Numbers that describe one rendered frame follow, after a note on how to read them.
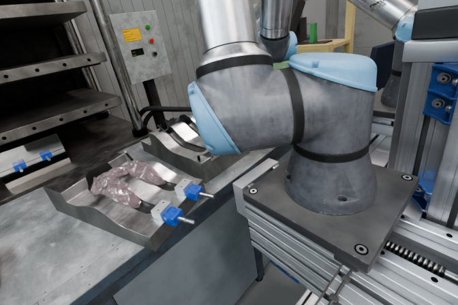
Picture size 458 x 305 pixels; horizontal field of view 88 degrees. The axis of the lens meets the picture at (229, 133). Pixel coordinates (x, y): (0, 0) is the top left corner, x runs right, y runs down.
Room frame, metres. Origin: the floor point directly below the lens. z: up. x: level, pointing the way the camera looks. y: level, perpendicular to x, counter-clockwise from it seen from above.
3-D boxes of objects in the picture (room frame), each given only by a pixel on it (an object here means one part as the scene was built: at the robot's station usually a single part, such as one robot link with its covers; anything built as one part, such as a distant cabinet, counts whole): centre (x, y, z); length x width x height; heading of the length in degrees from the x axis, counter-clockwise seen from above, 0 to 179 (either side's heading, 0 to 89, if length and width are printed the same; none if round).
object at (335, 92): (0.34, -0.15, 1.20); 0.13 x 0.12 x 0.14; 89
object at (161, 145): (1.01, 0.19, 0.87); 0.50 x 0.26 x 0.14; 42
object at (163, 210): (0.52, 0.19, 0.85); 0.13 x 0.05 x 0.05; 59
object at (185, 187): (0.62, 0.13, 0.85); 0.13 x 0.05 x 0.05; 59
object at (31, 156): (1.24, 1.13, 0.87); 0.50 x 0.27 x 0.17; 42
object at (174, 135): (0.99, 0.18, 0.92); 0.35 x 0.16 x 0.09; 42
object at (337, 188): (0.34, -0.16, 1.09); 0.15 x 0.15 x 0.10
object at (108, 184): (0.71, 0.39, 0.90); 0.26 x 0.18 x 0.08; 59
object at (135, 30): (1.67, 0.49, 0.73); 0.30 x 0.22 x 1.47; 132
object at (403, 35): (0.65, -0.56, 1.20); 0.13 x 0.12 x 0.14; 132
